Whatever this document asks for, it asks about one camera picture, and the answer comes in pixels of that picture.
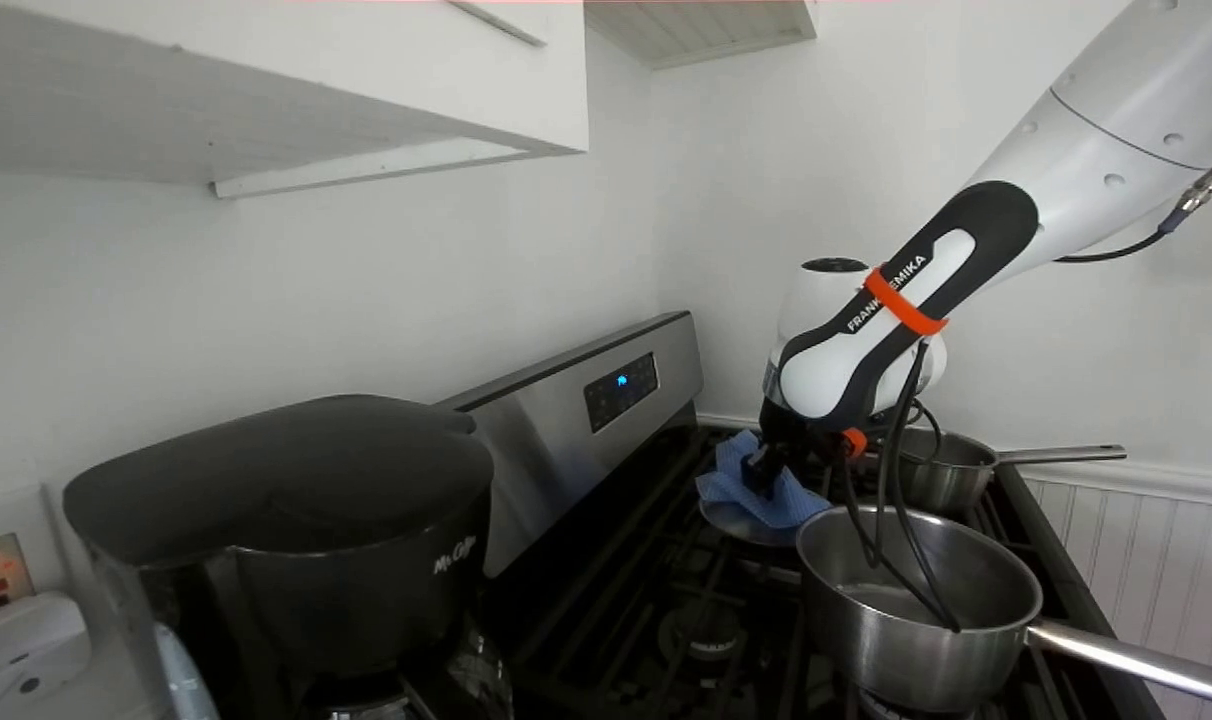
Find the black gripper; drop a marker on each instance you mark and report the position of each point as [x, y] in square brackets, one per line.
[789, 455]

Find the white wall cabinet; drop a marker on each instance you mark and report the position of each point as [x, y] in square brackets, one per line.
[229, 83]

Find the black coffee maker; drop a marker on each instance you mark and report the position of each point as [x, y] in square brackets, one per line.
[296, 494]

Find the blue striped fabric cloth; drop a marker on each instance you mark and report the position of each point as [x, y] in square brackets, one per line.
[728, 481]

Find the small steel saucepan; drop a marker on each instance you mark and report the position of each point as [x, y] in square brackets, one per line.
[951, 466]

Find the white appliance orange display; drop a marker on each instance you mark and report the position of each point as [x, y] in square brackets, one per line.
[8, 643]

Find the black gas stove steel panel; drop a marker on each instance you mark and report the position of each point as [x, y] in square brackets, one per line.
[579, 425]

